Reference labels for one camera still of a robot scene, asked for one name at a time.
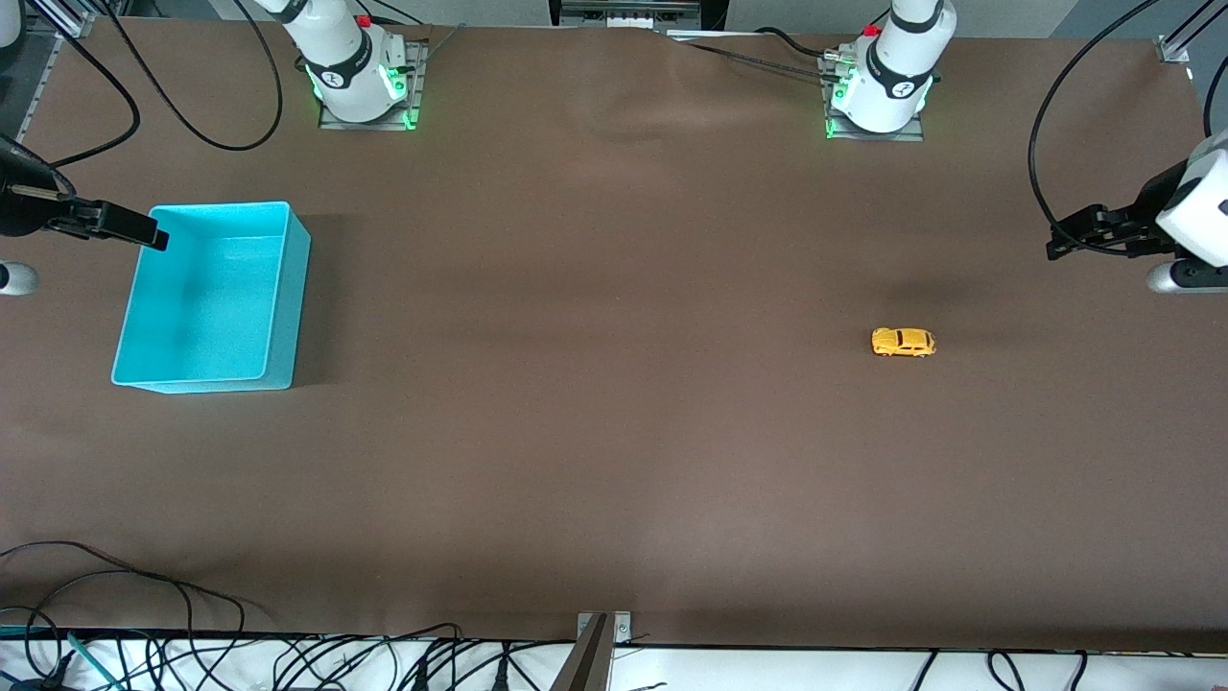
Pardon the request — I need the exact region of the grey metal bracket plate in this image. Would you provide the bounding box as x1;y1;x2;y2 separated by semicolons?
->
578;611;632;644

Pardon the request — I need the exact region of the aluminium frame profile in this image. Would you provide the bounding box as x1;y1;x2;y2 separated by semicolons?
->
29;0;97;39
1156;0;1228;63

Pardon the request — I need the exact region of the teal plastic bin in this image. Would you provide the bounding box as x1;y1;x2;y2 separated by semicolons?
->
110;201;312;394

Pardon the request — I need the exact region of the yellow beetle toy car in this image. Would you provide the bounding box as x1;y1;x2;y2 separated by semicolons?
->
870;327;937;359

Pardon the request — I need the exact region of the thin dark looped cable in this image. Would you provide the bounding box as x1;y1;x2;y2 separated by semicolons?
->
0;542;246;663

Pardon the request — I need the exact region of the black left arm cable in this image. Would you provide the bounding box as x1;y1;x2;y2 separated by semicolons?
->
1028;0;1167;231

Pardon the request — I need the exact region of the grey metal camera pole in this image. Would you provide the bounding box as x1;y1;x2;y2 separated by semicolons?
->
552;612;615;691

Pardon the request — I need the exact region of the black base supply cable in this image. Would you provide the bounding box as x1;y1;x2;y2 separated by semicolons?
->
672;27;845;83

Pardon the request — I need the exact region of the teal stick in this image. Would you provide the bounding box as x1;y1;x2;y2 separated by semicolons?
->
65;631;126;691

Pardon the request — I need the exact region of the black power strip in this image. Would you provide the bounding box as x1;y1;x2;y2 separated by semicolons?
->
549;0;727;30

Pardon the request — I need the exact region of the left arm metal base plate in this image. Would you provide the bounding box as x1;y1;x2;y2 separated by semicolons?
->
823;53;927;143

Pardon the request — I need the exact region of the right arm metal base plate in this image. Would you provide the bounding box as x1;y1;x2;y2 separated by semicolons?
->
319;38;430;131

